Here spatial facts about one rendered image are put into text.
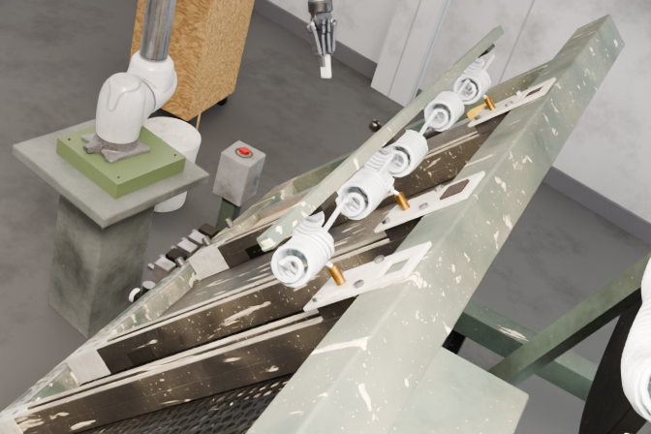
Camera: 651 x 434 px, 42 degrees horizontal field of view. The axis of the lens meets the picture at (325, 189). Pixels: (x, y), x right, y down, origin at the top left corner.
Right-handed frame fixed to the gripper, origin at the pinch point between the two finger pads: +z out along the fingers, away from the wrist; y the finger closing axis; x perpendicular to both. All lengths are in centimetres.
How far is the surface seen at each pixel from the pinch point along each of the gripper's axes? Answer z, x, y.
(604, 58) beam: -4, -84, 11
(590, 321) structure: 31, -112, -61
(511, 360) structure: 44, -96, -61
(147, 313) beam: 54, 8, -73
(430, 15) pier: 23, 135, 259
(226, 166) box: 37, 47, -3
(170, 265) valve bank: 57, 34, -44
